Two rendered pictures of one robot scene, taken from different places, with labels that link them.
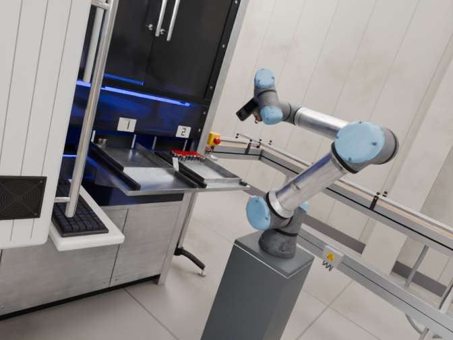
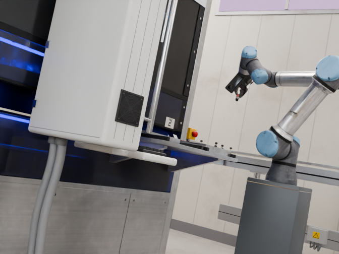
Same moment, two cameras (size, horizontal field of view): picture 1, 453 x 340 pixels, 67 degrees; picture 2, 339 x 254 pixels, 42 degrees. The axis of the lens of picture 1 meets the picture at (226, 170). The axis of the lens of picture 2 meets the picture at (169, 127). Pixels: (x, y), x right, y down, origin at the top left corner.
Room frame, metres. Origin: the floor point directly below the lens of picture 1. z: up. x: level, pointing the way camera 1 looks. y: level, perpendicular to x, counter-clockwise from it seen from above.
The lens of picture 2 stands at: (-0.82, 0.34, 0.78)
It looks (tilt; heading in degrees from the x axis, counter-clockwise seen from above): 5 degrees up; 359
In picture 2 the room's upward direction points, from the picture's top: 11 degrees clockwise
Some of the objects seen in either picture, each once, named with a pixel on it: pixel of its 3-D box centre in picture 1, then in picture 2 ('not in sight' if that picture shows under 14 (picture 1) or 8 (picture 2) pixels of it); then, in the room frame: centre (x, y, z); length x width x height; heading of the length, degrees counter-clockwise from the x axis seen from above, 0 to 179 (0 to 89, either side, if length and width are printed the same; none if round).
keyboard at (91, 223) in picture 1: (65, 202); (121, 145); (1.04, 0.48, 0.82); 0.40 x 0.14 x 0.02; 47
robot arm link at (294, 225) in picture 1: (289, 210); (285, 148); (1.26, -0.28, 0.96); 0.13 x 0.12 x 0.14; 135
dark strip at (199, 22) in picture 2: (217, 65); (190, 67); (1.88, 0.21, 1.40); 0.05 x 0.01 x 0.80; 140
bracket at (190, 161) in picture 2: not in sight; (193, 165); (1.75, 0.10, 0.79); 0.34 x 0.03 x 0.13; 50
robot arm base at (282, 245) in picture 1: (280, 237); (282, 172); (1.27, -0.28, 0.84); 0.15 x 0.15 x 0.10
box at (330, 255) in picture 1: (331, 256); (317, 235); (2.04, -0.81, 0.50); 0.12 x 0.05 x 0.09; 50
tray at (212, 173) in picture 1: (201, 167); (193, 147); (1.67, 0.12, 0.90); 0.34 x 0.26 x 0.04; 49
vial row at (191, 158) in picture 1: (189, 158); not in sight; (1.74, 0.21, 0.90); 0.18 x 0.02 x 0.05; 139
